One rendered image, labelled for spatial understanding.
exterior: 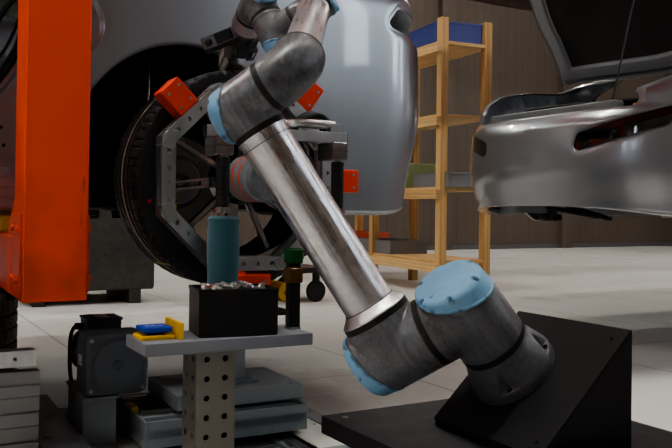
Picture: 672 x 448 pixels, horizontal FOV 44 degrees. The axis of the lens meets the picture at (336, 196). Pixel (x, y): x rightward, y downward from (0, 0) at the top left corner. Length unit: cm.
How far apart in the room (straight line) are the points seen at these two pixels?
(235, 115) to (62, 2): 71
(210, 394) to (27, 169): 72
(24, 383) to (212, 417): 52
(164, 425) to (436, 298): 105
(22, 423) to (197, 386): 51
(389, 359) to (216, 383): 53
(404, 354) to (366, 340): 8
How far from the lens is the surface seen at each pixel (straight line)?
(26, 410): 233
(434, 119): 749
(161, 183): 233
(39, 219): 219
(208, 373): 205
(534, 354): 174
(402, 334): 169
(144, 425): 242
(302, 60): 170
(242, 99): 170
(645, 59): 571
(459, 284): 165
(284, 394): 258
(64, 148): 220
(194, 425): 208
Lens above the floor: 77
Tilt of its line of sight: 1 degrees up
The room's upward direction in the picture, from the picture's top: 1 degrees clockwise
